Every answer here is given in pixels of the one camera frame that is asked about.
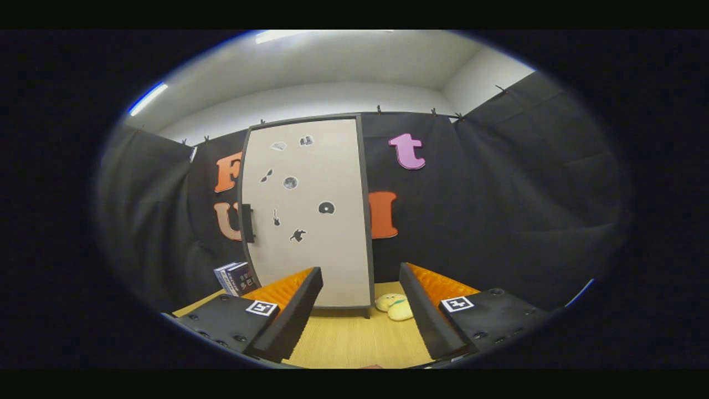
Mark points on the dark grey cabinet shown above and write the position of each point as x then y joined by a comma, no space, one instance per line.
365,221

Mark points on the long ceiling light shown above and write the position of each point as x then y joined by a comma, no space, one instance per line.
147,98
282,35

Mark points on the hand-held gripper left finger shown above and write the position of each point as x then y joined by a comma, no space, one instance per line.
293,316

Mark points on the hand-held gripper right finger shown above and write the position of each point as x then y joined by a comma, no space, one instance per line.
426,310

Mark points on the cream plush toy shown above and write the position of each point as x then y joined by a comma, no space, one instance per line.
394,307

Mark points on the black backdrop cloth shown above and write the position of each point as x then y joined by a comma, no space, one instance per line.
498,210

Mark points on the beige cabinet door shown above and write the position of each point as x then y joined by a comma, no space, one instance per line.
321,260

